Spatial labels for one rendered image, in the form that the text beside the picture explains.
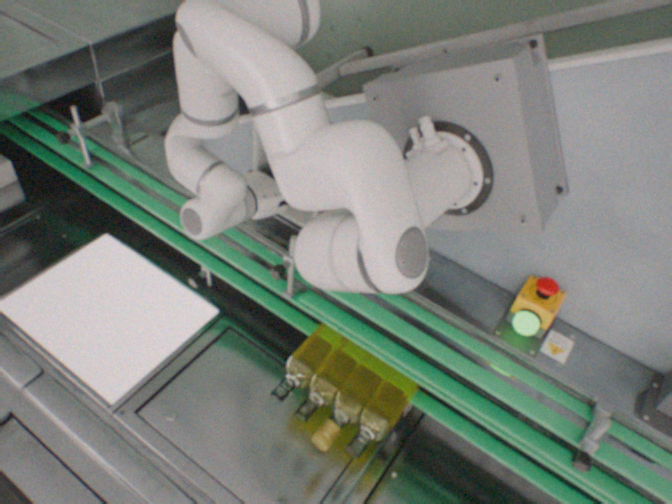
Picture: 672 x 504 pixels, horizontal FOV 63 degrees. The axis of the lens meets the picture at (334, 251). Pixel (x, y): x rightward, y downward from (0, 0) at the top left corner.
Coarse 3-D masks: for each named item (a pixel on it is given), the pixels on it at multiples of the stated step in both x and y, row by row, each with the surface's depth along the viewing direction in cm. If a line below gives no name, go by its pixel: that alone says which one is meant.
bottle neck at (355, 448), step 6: (360, 432) 99; (366, 432) 99; (354, 438) 98; (360, 438) 98; (366, 438) 98; (372, 438) 99; (348, 444) 98; (354, 444) 97; (360, 444) 97; (366, 444) 98; (348, 450) 98; (354, 450) 96; (360, 450) 97; (354, 456) 98; (360, 456) 97
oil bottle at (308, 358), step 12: (324, 324) 112; (312, 336) 110; (324, 336) 110; (336, 336) 111; (300, 348) 108; (312, 348) 108; (324, 348) 108; (288, 360) 106; (300, 360) 106; (312, 360) 106; (324, 360) 108; (288, 372) 106; (300, 372) 105; (312, 372) 105; (300, 384) 106
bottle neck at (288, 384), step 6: (288, 378) 105; (294, 378) 105; (282, 384) 104; (288, 384) 104; (294, 384) 105; (276, 390) 103; (282, 390) 103; (288, 390) 103; (276, 396) 104; (282, 396) 102; (282, 402) 103
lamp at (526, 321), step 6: (522, 312) 97; (528, 312) 96; (534, 312) 96; (516, 318) 97; (522, 318) 96; (528, 318) 95; (534, 318) 96; (540, 318) 96; (516, 324) 97; (522, 324) 96; (528, 324) 95; (534, 324) 95; (540, 324) 97; (516, 330) 98; (522, 330) 97; (528, 330) 96; (534, 330) 96
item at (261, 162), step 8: (256, 136) 112; (256, 144) 113; (256, 152) 115; (264, 152) 116; (256, 160) 116; (264, 160) 118; (256, 168) 118; (264, 168) 119; (288, 208) 122; (288, 216) 120; (296, 216) 120; (304, 216) 120; (312, 216) 115; (304, 224) 119
